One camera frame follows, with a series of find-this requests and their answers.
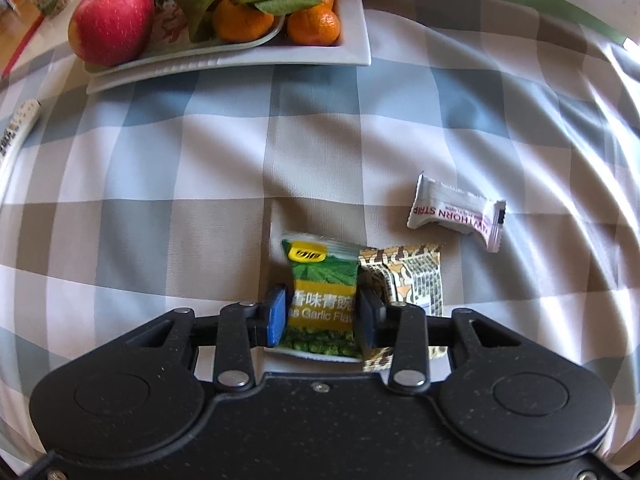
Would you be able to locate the white snack bar packet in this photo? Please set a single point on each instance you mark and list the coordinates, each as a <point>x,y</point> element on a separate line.
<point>452,210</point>

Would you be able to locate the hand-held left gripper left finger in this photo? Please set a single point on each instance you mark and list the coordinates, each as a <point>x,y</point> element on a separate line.
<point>276,316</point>

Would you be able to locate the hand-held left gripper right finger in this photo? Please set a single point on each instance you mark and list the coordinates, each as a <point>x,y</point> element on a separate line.
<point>370,321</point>

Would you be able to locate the red apple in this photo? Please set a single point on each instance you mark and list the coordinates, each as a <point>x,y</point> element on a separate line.
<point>112,17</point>

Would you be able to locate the brown patterned snack packet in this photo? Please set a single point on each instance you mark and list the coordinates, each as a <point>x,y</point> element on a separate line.
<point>417,280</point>

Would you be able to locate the blue grey checked tablecloth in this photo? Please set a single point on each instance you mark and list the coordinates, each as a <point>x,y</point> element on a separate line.
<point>200,160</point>

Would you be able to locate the white rectangular plate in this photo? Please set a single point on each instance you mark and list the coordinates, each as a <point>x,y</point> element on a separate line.
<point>320,52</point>

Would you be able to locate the green mat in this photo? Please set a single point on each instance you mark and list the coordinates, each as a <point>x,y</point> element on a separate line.
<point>565,5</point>

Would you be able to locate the white marker pen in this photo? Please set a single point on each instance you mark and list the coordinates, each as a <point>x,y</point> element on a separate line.
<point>17,130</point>

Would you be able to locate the green pea snack packet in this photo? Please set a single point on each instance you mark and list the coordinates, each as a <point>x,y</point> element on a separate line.
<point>320,280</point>

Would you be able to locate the patterned fruit tray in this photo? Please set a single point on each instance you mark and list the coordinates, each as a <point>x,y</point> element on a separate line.
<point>167,25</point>

